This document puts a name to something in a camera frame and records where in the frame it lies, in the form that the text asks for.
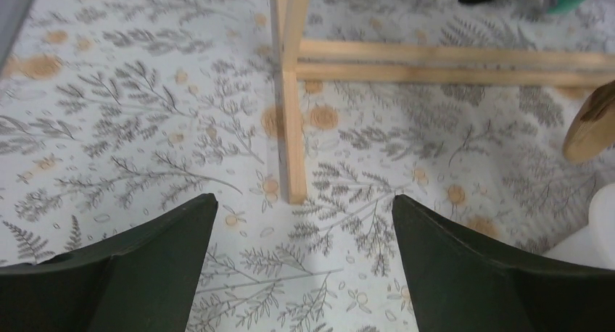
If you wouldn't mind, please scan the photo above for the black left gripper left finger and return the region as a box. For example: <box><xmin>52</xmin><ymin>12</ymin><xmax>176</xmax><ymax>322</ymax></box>
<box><xmin>1</xmin><ymin>194</ymin><xmax>218</xmax><ymax>331</ymax></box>

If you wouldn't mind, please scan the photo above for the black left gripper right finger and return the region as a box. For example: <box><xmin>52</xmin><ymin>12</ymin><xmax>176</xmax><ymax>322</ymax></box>
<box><xmin>392</xmin><ymin>194</ymin><xmax>614</xmax><ymax>331</ymax></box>

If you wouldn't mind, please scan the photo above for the brown white striped sock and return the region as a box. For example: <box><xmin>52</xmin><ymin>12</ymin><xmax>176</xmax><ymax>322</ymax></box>
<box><xmin>563</xmin><ymin>81</ymin><xmax>614</xmax><ymax>163</ymax></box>

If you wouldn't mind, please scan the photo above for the wooden hanger rack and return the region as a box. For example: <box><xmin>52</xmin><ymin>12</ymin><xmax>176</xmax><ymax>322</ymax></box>
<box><xmin>275</xmin><ymin>0</ymin><xmax>614</xmax><ymax>204</ymax></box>

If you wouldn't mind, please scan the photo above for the white plastic laundry basket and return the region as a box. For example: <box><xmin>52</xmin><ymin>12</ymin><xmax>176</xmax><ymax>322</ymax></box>
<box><xmin>544</xmin><ymin>183</ymin><xmax>614</xmax><ymax>270</ymax></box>

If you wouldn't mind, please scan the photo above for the floral table mat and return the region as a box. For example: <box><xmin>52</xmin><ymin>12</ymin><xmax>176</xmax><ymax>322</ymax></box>
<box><xmin>1</xmin><ymin>0</ymin><xmax>614</xmax><ymax>331</ymax></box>

